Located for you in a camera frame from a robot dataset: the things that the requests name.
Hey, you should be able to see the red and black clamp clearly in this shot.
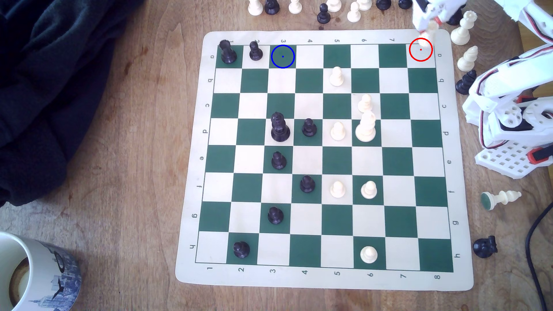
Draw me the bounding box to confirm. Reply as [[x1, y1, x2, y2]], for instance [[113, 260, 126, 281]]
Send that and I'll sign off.
[[529, 146, 553, 166]]

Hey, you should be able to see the dark navy fabric jacket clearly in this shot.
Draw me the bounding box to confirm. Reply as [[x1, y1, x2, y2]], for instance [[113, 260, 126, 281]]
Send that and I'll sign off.
[[0, 0, 145, 207]]

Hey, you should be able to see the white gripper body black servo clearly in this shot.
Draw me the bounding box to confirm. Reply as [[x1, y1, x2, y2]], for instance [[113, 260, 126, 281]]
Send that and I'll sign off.
[[429, 0, 468, 14]]

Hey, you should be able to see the white chess king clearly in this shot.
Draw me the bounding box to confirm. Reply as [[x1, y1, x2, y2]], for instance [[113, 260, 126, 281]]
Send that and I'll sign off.
[[355, 111, 377, 143]]

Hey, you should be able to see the green and white chess mat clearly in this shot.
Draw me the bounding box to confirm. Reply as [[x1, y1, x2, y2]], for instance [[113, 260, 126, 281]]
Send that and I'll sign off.
[[175, 29, 474, 291]]

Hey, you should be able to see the white chess rook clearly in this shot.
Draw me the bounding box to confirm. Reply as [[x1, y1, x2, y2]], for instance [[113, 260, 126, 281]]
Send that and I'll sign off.
[[418, 22, 440, 50]]

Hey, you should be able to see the white chess bishop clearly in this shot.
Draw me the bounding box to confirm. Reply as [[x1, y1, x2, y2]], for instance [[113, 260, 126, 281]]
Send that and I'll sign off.
[[450, 10, 478, 46], [457, 45, 479, 73]]

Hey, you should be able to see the white chess piece green felt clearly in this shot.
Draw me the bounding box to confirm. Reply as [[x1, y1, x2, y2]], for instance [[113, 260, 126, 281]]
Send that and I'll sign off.
[[480, 190, 522, 212]]

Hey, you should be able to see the black chess knight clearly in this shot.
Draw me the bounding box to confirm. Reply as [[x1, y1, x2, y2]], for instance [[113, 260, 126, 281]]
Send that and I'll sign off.
[[455, 70, 478, 96], [473, 235, 498, 259]]

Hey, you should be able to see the black chess rook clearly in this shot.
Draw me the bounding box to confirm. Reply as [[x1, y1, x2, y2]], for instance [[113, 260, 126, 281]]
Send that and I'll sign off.
[[219, 39, 238, 65]]

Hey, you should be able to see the white mug skyline print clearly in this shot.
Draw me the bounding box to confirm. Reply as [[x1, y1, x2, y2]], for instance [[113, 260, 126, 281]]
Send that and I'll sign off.
[[0, 232, 82, 311]]

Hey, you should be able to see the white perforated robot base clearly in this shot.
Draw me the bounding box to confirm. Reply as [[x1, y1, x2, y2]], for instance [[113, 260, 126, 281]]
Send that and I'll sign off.
[[475, 138, 553, 180]]

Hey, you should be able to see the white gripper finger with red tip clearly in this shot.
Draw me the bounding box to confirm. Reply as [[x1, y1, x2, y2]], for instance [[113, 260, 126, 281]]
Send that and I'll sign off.
[[412, 0, 430, 33], [429, 6, 450, 27]]

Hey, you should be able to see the black chess queen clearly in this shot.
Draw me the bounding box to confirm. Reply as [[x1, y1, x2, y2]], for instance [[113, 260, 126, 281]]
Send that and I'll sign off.
[[270, 112, 291, 143]]

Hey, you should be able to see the black cable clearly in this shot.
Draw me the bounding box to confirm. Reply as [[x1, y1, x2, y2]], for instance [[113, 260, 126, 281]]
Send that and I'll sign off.
[[526, 201, 553, 311]]

